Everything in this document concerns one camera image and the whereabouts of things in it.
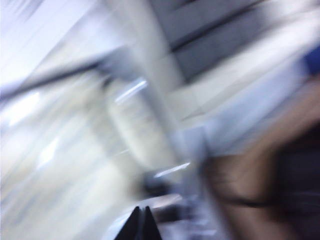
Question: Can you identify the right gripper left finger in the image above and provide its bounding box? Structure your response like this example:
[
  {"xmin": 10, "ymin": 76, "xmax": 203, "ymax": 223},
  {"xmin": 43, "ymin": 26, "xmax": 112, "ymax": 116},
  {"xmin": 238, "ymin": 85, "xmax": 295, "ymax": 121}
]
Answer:
[{"xmin": 113, "ymin": 206, "xmax": 146, "ymax": 240}]

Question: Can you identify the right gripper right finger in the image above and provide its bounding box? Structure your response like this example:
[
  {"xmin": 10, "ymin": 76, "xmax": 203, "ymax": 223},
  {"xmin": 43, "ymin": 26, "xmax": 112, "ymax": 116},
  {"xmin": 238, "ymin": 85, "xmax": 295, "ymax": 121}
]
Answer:
[{"xmin": 146, "ymin": 206, "xmax": 163, "ymax": 240}]

